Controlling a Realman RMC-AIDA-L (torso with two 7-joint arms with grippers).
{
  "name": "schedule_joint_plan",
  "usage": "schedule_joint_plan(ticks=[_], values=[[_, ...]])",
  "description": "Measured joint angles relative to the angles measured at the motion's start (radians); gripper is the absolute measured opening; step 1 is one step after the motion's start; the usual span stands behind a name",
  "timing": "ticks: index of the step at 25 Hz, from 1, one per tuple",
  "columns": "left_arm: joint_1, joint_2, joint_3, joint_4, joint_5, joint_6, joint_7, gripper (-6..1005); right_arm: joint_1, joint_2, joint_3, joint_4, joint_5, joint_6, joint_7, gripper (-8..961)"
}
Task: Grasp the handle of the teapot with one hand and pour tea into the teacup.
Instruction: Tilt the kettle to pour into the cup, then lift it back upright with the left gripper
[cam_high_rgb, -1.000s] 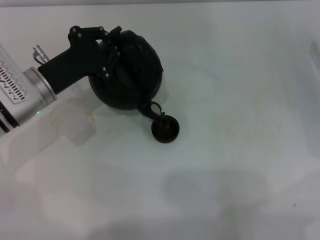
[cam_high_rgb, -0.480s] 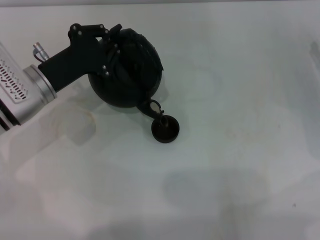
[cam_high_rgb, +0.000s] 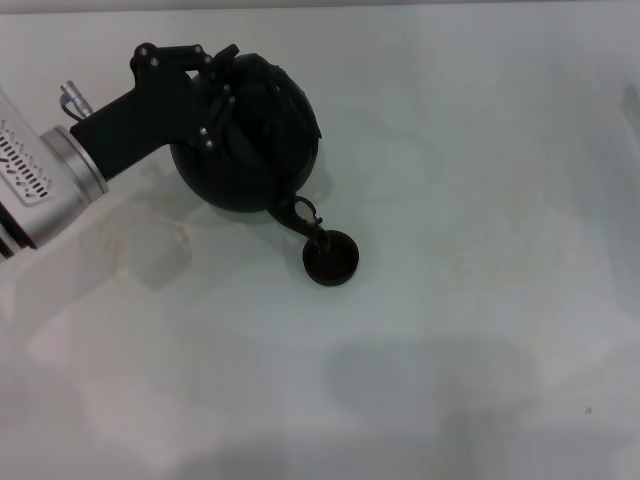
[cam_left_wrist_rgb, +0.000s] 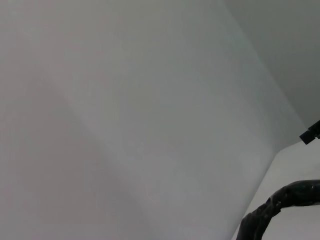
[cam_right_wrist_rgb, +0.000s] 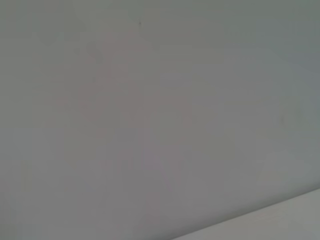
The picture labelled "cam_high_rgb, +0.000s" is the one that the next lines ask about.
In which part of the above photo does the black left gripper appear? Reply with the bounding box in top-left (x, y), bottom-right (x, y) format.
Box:
top-left (69, 43), bottom-right (240, 182)

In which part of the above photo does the black round teapot with handle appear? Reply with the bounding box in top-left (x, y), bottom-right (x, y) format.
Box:
top-left (169, 49), bottom-right (334, 251)

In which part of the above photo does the small dark brown teacup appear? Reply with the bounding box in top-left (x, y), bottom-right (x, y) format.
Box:
top-left (301, 227), bottom-right (361, 288)

